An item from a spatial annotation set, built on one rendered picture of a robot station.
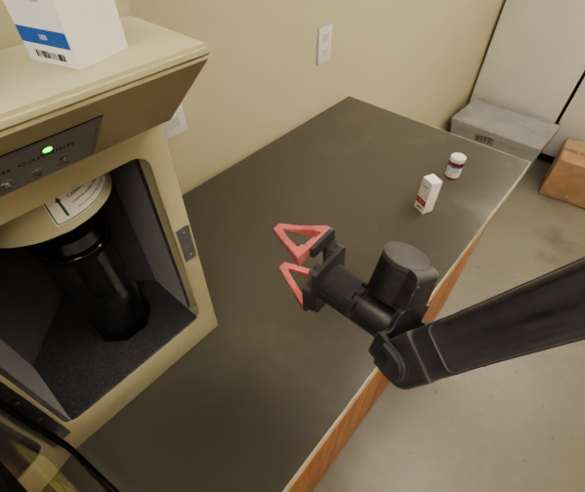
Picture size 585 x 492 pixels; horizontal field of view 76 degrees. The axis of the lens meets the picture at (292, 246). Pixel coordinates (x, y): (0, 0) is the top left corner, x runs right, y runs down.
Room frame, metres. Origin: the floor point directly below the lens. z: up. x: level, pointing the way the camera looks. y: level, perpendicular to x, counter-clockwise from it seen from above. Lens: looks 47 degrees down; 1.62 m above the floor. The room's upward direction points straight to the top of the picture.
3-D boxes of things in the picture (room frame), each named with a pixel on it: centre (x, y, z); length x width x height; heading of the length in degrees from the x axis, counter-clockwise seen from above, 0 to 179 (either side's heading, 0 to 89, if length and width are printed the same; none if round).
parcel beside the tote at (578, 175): (2.00, -1.94, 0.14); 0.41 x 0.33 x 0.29; 55
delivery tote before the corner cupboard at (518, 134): (2.37, -1.47, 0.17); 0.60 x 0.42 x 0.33; 47
